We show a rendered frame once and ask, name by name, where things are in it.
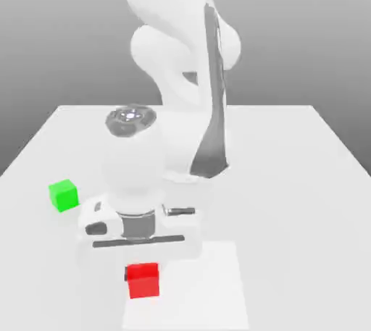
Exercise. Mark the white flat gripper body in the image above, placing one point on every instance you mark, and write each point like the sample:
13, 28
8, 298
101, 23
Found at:
139, 250

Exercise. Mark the small red cube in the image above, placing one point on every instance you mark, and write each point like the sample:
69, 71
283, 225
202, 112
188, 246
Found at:
143, 280

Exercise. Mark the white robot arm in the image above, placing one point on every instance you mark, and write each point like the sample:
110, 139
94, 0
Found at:
179, 55

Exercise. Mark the small green cube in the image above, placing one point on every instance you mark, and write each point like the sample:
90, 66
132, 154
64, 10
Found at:
63, 195

